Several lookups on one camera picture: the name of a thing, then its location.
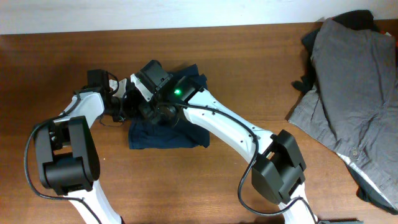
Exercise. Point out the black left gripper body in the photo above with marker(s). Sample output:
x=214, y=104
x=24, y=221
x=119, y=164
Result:
x=124, y=107

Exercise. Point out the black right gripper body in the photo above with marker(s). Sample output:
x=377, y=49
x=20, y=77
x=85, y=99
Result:
x=154, y=109

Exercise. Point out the dark navy blue shorts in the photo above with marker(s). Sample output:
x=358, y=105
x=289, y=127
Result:
x=171, y=134

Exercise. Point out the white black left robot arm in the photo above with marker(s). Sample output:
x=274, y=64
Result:
x=68, y=162

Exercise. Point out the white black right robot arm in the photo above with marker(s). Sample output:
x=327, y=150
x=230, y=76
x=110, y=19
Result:
x=275, y=164

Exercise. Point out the light grey checked shorts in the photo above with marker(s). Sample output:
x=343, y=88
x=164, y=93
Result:
x=310, y=117

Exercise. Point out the dark garment at table edge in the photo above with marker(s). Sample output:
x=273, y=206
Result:
x=368, y=194

